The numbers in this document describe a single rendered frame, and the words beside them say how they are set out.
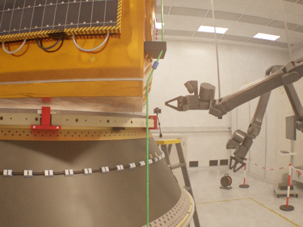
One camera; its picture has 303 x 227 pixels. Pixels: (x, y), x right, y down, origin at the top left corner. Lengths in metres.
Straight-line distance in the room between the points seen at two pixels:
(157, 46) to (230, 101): 0.45
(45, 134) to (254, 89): 0.88
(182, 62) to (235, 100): 8.48
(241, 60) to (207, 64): 1.64
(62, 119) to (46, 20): 0.40
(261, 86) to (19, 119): 0.98
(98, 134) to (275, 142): 6.02
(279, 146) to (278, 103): 1.22
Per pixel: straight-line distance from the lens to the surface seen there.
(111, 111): 1.11
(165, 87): 9.09
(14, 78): 0.80
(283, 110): 6.92
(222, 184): 6.38
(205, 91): 1.02
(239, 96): 1.01
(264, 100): 1.37
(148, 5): 0.82
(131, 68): 0.69
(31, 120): 0.94
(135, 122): 1.18
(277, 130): 6.76
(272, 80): 0.97
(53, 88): 0.73
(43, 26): 0.76
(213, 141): 9.43
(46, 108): 0.92
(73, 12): 0.74
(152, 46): 0.71
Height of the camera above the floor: 1.66
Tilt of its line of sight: 4 degrees up
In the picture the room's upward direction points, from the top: straight up
